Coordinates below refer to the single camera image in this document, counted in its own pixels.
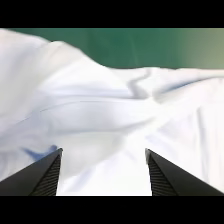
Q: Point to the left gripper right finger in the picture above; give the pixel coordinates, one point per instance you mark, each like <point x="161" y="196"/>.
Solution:
<point x="170" y="180"/>

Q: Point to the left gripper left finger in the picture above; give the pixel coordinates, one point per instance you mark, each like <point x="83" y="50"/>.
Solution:
<point x="40" y="177"/>

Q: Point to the white shirt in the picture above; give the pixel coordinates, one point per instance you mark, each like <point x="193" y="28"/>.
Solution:
<point x="100" y="116"/>

